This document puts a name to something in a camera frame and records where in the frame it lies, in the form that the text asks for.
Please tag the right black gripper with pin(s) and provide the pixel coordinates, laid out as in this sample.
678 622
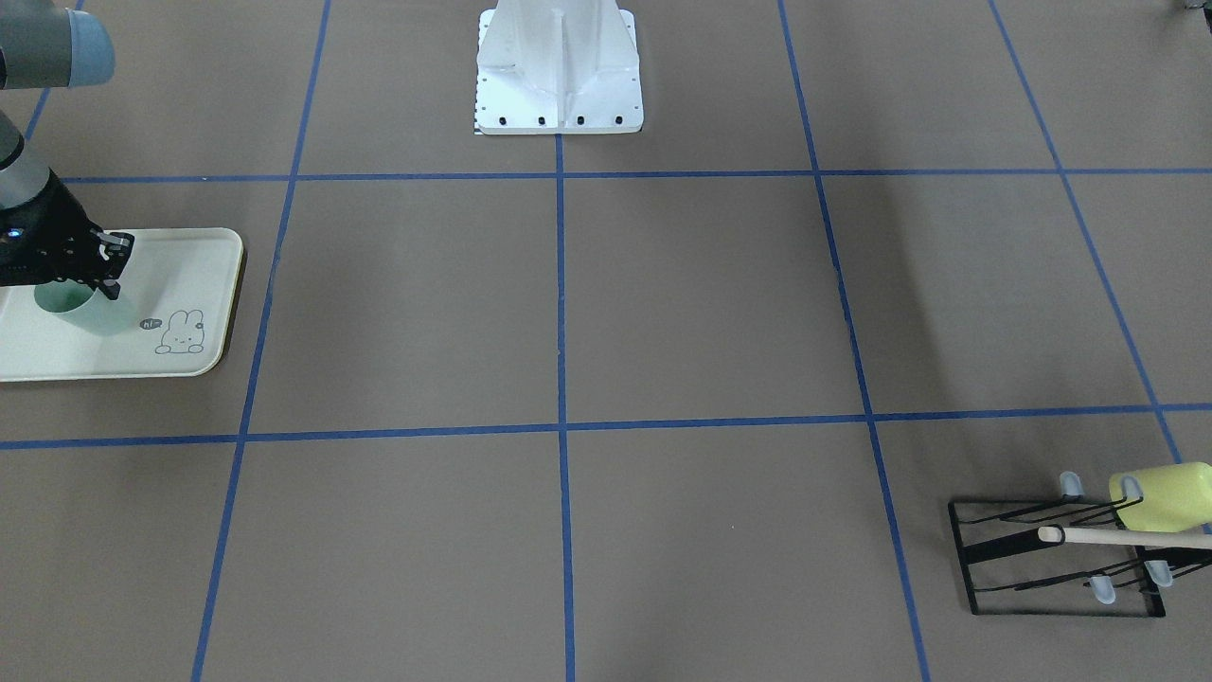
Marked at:
54 220

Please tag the yellow cup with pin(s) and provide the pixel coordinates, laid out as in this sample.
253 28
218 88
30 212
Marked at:
1173 498

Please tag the cream rabbit tray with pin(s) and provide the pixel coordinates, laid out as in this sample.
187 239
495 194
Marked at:
171 318

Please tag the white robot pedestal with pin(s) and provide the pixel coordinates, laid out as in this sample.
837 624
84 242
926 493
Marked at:
557 68

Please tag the light green cup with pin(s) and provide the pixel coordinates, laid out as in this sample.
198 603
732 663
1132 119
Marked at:
86 309

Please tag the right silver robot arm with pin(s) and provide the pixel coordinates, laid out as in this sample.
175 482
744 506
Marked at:
45 46

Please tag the black wire cup rack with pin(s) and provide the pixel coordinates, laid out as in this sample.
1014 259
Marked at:
1068 555

